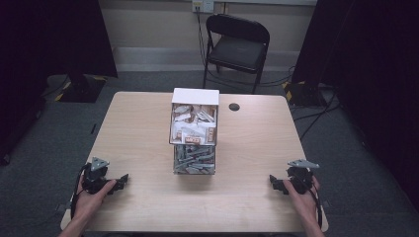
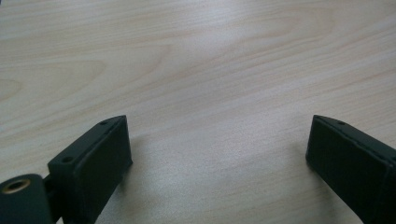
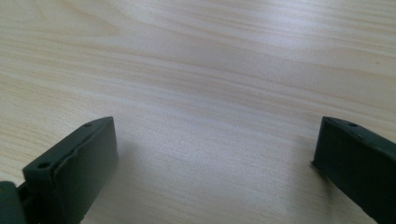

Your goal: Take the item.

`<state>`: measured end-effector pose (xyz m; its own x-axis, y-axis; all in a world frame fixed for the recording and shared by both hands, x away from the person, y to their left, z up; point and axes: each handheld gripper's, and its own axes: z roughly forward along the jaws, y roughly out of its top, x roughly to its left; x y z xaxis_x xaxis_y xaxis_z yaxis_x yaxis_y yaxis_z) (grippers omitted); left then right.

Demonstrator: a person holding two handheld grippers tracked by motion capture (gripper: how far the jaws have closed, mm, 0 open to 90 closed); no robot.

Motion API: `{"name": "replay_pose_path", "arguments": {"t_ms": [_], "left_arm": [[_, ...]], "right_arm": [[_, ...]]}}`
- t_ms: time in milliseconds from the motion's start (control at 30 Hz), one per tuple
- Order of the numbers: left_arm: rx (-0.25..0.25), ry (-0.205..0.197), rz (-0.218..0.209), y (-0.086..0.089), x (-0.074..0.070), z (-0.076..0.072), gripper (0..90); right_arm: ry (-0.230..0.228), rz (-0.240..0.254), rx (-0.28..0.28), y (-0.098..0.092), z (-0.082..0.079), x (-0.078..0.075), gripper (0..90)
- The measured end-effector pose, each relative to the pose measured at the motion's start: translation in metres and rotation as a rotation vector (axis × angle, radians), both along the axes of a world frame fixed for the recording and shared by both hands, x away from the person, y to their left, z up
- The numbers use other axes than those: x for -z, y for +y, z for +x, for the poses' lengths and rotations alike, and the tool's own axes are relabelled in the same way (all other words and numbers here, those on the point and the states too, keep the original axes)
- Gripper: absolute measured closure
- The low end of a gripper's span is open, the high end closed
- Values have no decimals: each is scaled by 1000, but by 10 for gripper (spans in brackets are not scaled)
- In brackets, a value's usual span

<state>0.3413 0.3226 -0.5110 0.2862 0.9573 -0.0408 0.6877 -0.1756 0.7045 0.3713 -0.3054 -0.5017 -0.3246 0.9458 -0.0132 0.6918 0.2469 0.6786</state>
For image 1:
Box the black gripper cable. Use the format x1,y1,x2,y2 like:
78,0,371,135
69,163,92,221
304,180,324,230

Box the black cable from wall socket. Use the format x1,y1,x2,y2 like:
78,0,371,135
195,7,215,78

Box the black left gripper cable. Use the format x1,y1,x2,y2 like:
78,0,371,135
69,163,92,221

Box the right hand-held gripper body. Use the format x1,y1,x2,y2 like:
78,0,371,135
285,158,321,196

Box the pile of grey packets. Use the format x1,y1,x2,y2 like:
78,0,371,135
175,145,215,174

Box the person's left hand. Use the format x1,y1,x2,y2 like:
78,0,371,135
72,178,118,225

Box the black floor cables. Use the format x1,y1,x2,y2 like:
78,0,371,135
263,64,342,142

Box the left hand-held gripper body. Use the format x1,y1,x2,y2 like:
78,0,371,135
80,156,112,196

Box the black folding chair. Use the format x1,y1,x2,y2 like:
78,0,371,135
202,13,272,95

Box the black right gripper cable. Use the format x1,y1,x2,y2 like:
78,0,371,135
304,180,324,230

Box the dark curtain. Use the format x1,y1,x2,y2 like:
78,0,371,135
291,0,419,211
0,0,119,166

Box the white wall socket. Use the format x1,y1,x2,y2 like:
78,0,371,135
192,0,215,14

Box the clear drawer with grey packets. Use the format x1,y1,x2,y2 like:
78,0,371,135
172,143,216,176

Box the black stand base striped tape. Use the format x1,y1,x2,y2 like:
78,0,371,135
282,80,328,108
53,73,109,104

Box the person's right hand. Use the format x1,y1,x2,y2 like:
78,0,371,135
283,176,321,226

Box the clear drawer with brown-white packets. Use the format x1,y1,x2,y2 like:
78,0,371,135
168,102,219,147

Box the pile of brown-white packets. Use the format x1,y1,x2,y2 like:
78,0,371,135
171,104,217,145

